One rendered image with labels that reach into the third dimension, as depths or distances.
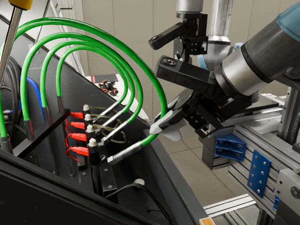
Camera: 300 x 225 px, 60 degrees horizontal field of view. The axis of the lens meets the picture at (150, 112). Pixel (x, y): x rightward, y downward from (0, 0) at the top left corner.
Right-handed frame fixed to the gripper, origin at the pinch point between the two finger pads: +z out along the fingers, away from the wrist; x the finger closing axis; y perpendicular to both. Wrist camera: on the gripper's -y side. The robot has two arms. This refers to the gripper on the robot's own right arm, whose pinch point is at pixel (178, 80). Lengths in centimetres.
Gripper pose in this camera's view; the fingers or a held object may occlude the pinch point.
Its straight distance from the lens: 83.2
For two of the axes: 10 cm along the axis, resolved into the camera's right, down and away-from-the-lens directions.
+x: -2.9, -4.0, 8.7
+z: 0.0, 9.1, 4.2
